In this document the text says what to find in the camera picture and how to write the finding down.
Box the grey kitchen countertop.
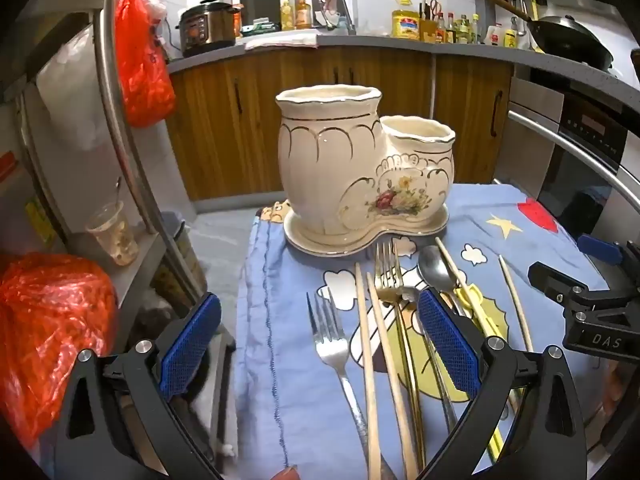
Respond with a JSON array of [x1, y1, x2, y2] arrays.
[[167, 30, 640, 93]]

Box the cluster of sauce bottles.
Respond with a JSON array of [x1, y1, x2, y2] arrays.
[[435, 11, 482, 45]]

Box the yellow training chopsticks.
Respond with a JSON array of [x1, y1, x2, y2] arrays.
[[434, 236, 506, 463]]

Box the cream ceramic utensil holder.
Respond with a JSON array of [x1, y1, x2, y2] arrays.
[[275, 85, 457, 241]]

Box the hanging red plastic bag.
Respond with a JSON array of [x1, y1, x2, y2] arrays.
[[114, 0, 177, 128]]

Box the wooden chopstick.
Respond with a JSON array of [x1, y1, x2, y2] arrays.
[[354, 262, 383, 480], [498, 255, 535, 353], [366, 272, 420, 480]]

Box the built-in oven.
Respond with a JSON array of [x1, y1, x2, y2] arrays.
[[505, 77, 640, 261]]

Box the bulging red plastic bag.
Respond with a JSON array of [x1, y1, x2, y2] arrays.
[[0, 252, 118, 451]]

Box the black wok wooden handle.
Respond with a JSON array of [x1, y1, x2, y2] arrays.
[[482, 0, 615, 72]]

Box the large yellow oil jug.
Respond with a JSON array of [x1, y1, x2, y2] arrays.
[[391, 9, 421, 41]]

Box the yellow knife holder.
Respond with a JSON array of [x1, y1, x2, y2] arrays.
[[419, 0, 444, 42]]

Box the pink white ceramic jug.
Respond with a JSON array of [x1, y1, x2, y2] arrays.
[[315, 0, 347, 29]]

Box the gold fork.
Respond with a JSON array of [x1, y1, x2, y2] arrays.
[[375, 241, 428, 471]]

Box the metal storage rack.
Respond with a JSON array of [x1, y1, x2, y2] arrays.
[[0, 0, 213, 341]]

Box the white plastic bag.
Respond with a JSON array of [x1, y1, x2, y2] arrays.
[[35, 25, 131, 151]]

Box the cream ceramic saucer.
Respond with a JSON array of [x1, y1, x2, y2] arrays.
[[283, 199, 450, 257]]

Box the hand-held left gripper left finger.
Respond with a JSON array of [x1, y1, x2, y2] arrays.
[[55, 292, 222, 480]]

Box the silver fork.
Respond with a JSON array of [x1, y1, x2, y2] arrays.
[[306, 291, 386, 480]]

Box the electric pressure cooker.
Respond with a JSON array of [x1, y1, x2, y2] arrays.
[[176, 0, 242, 58]]

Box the folded white towel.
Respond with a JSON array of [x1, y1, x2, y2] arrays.
[[244, 30, 321, 51]]

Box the wooden kitchen cabinet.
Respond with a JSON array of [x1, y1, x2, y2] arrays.
[[167, 45, 516, 203]]

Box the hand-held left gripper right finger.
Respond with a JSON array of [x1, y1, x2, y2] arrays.
[[417, 287, 588, 480]]

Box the green flat box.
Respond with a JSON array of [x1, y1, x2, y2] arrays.
[[241, 19, 281, 36]]

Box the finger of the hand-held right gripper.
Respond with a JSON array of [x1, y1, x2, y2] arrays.
[[527, 261, 603, 322], [577, 234, 640, 283]]

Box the small silver spoon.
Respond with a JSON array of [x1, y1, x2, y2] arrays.
[[400, 286, 460, 426]]

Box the clear plastic cup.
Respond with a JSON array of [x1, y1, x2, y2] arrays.
[[85, 201, 140, 267]]

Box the person's right hand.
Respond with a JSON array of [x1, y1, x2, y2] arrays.
[[597, 360, 638, 453]]

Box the blue printed cloth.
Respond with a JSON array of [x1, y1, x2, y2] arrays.
[[235, 182, 621, 480]]

